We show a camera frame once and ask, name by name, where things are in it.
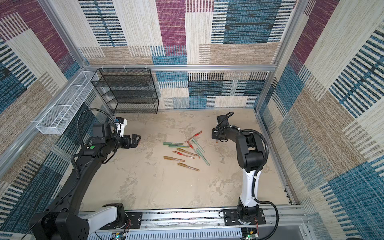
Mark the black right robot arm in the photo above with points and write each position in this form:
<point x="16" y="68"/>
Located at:
<point x="252" y="154"/>

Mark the red gel pen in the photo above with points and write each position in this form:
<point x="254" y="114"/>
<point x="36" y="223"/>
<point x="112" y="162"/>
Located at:
<point x="195" y="135"/>
<point x="191" y="146"/>
<point x="181" y="154"/>

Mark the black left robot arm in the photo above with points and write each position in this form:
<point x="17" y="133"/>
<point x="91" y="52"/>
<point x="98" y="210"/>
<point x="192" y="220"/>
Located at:
<point x="60" y="220"/>

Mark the tan marker pen rear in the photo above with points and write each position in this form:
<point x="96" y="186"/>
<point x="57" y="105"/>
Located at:
<point x="187" y="152"/>

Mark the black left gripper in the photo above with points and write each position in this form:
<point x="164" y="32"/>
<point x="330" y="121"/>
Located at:
<point x="127" y="144"/>

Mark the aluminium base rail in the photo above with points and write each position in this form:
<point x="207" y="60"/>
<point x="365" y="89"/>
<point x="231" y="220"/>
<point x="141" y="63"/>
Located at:
<point x="287" y="223"/>

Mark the white wire mesh basket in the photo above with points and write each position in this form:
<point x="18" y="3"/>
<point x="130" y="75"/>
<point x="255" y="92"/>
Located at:
<point x="59" y="116"/>

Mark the tan marker pen front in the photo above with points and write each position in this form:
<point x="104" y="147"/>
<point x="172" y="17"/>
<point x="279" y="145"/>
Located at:
<point x="188" y="167"/>

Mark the light green marker long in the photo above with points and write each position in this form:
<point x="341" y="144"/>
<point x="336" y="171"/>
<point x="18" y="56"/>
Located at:
<point x="198" y="145"/>

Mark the light green marker short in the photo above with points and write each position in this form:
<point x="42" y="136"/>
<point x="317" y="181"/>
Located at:
<point x="202" y="156"/>

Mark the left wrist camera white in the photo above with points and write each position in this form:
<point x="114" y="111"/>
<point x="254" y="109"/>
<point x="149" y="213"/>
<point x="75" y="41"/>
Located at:
<point x="121" y="124"/>

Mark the black mesh shelf rack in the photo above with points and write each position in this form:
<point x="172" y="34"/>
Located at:
<point x="127" y="91"/>

